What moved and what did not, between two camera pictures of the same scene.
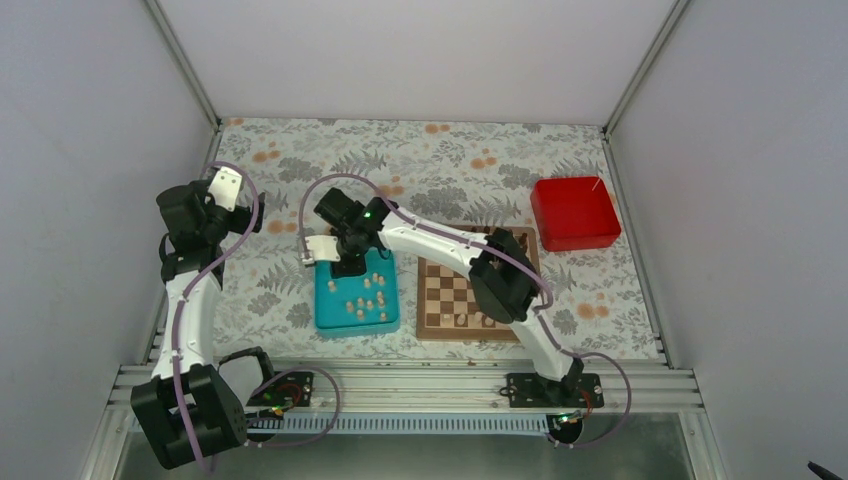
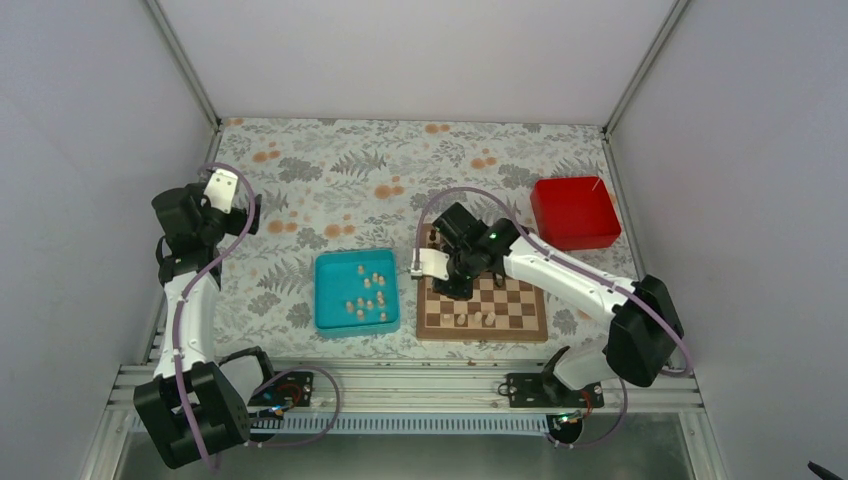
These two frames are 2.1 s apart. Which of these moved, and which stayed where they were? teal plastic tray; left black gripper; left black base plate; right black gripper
Moved: right black gripper
Stayed: left black base plate; teal plastic tray; left black gripper
